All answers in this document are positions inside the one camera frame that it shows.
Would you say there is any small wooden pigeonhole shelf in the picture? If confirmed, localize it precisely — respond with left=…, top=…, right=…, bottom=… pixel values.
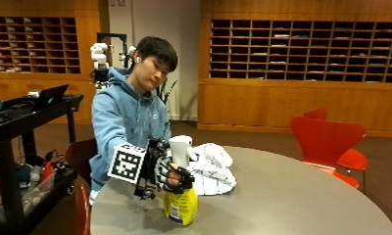
left=0, top=15, right=83, bottom=75

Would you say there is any wide wooden pigeonhole shelf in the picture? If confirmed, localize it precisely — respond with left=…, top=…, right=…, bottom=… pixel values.
left=208, top=19, right=392, bottom=84

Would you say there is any yellow spray bottle white head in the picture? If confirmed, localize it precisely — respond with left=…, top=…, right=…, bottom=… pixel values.
left=163, top=135, right=200, bottom=227

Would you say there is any clear plastic storage box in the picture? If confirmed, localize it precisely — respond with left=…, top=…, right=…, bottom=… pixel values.
left=21, top=171, right=58, bottom=214

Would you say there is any dark red chair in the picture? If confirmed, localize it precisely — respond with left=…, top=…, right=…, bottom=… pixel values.
left=64, top=138, right=99, bottom=188

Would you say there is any black utility cart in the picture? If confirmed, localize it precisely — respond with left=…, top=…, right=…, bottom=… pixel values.
left=0, top=94, right=86, bottom=231

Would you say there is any white crumpled cloth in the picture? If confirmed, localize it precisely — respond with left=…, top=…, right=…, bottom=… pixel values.
left=187, top=142, right=239, bottom=197

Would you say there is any white marker cube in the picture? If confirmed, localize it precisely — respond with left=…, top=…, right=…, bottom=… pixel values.
left=106, top=143, right=148, bottom=185

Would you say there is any the person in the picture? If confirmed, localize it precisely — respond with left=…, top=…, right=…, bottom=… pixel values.
left=88, top=35, right=180, bottom=207

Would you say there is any black laptop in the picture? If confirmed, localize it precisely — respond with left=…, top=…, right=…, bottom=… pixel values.
left=32, top=83, right=71, bottom=111

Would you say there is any dark leafy plant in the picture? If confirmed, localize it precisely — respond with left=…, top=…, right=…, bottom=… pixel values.
left=158, top=79, right=180, bottom=106

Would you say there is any red tool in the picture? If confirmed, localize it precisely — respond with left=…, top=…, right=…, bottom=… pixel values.
left=40, top=161, right=55, bottom=181

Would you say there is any black metal frame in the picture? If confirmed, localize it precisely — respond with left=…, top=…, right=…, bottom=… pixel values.
left=96, top=32, right=131, bottom=71

